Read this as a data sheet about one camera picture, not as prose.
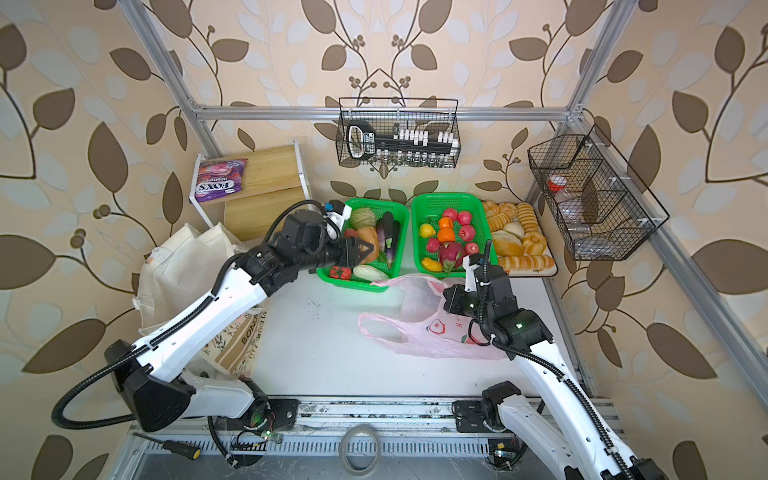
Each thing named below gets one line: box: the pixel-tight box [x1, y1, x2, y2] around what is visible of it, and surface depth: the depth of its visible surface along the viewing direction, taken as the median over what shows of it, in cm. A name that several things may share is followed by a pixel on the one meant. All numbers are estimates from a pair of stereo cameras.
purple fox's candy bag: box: [193, 158, 248, 202], surface depth 82 cm
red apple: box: [460, 225, 476, 242], surface depth 109 cm
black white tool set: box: [347, 120, 459, 160], surface depth 84 cm
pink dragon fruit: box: [439, 242, 463, 274], surface depth 97 cm
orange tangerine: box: [438, 227, 455, 243], surface depth 110 cm
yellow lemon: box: [420, 223, 436, 238], surface depth 110 cm
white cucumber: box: [353, 264, 390, 282], surface depth 98 cm
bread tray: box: [482, 200, 559, 277], surface depth 107 cm
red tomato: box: [330, 266, 352, 281], surface depth 96 cm
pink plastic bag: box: [358, 274, 507, 360], surface depth 73 cm
